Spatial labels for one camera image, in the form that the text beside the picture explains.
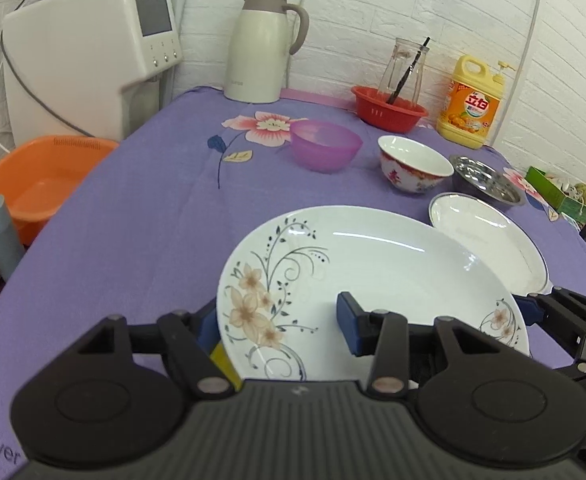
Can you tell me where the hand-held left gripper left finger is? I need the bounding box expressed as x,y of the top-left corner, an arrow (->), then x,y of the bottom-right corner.
76,300 -> 244,397

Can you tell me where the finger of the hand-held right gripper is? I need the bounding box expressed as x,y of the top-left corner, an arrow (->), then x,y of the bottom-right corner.
553,346 -> 586,382
515,287 -> 586,351

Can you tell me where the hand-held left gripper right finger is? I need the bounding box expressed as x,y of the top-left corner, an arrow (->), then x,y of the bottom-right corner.
336,291 -> 500,397

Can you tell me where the large white floral plate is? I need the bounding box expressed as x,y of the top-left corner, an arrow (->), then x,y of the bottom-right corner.
216,205 -> 532,384

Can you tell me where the yellow sponge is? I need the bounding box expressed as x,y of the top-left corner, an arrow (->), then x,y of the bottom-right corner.
210,342 -> 244,392

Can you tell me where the white plate with blue rim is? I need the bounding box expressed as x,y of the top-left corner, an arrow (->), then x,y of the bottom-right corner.
428,191 -> 550,297

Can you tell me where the green box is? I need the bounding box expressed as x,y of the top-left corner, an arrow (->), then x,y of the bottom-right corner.
525,166 -> 586,222

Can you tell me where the purple floral tablecloth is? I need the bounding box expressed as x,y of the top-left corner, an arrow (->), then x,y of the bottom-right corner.
0,85 -> 586,480

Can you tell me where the stainless steel bowl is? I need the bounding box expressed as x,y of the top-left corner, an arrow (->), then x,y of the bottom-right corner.
449,154 -> 528,207

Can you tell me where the white floral ceramic bowl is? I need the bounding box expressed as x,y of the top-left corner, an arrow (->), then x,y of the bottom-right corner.
377,135 -> 454,196

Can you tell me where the purple plastic bowl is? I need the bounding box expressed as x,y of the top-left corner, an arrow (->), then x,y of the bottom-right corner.
290,120 -> 364,174

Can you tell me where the yellow detergent bottle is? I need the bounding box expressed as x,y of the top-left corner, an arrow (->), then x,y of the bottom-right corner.
436,55 -> 518,150

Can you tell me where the red plastic basket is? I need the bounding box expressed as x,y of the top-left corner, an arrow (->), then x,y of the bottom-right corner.
350,85 -> 430,135

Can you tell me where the orange plastic basin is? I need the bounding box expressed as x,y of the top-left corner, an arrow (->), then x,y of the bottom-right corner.
0,135 -> 120,247

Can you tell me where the black straw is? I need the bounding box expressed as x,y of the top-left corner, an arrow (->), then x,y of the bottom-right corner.
385,36 -> 432,106

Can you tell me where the clear glass carafe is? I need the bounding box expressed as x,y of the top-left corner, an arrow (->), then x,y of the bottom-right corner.
378,37 -> 432,106

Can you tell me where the cream thermos jug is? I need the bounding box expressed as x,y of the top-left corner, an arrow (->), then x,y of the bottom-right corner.
223,0 -> 310,104

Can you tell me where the white water purifier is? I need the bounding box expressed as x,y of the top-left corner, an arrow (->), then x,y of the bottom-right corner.
0,0 -> 184,143

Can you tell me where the white wall pipe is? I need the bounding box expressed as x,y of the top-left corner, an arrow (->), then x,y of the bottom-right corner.
488,0 -> 554,147

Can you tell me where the grey cable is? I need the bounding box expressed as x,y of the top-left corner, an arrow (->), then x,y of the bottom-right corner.
0,35 -> 124,137

